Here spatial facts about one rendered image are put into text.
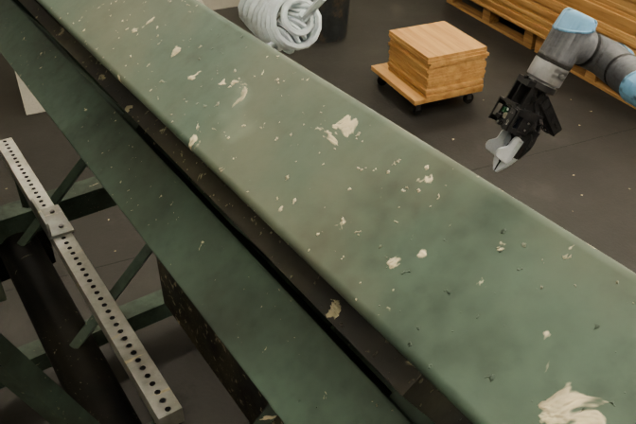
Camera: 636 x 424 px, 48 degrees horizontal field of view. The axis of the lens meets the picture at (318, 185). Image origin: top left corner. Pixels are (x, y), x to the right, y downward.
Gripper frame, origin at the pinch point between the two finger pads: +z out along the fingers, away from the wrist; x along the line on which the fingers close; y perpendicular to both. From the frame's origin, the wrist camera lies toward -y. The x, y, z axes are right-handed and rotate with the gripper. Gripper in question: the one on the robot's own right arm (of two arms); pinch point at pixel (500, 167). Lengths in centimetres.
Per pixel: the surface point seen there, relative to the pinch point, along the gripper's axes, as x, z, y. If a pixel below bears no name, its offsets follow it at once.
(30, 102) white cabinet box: -347, 154, 28
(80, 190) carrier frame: -113, 85, 50
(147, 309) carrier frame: -114, 133, 9
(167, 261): 44, 8, 86
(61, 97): 0, 9, 92
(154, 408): 9, 64, 59
